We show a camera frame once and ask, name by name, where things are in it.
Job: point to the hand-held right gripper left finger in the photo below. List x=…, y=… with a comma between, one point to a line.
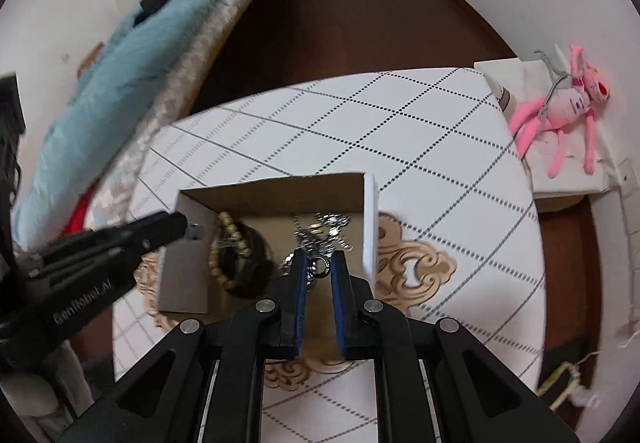
x=299, y=295

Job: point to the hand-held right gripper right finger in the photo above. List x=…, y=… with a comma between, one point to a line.
x=341, y=295

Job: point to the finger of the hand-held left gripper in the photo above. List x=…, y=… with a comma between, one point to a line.
x=160, y=222
x=145, y=248

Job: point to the small silver earring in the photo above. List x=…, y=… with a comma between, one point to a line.
x=196, y=231

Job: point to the cardboard box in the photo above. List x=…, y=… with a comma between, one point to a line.
x=185, y=273

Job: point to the black smart band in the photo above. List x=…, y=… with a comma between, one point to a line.
x=255, y=273

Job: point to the red blanket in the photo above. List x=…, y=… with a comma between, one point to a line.
x=80, y=213

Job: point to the light blue quilt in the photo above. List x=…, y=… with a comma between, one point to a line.
x=125, y=88

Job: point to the wooden headboard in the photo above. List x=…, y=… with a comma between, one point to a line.
x=90, y=58

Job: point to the pink plush toy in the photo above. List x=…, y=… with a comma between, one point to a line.
x=565, y=108

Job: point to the white wall outlet strip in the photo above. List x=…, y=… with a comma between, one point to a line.
x=625, y=170

